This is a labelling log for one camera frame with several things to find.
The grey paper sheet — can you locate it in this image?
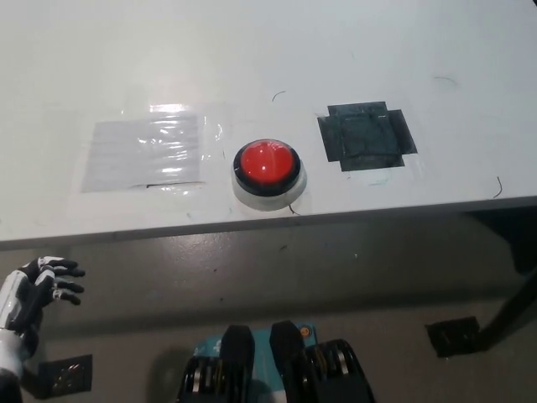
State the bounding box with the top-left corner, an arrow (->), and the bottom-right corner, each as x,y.
79,113 -> 207,194

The black tape patch on table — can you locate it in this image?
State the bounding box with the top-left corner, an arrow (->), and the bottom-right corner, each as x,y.
316,100 -> 419,172

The clear plastic tape film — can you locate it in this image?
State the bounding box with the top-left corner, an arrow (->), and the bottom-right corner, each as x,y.
70,102 -> 231,199

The red dome push button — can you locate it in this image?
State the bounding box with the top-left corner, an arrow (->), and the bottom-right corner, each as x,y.
229,137 -> 308,212

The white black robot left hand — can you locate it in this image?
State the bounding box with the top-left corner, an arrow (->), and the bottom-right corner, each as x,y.
0,255 -> 86,363

